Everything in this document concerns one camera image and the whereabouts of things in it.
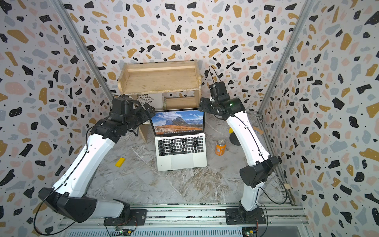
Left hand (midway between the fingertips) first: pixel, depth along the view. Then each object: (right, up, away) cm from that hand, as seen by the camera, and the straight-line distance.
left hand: (150, 111), depth 72 cm
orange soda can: (+37, -20, +18) cm, 46 cm away
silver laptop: (+12, -15, +17) cm, 26 cm away
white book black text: (-3, +8, +17) cm, 20 cm away
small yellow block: (+48, -11, +37) cm, 61 cm away
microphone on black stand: (+49, -17, +33) cm, 62 cm away
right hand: (+27, +3, +4) cm, 27 cm away
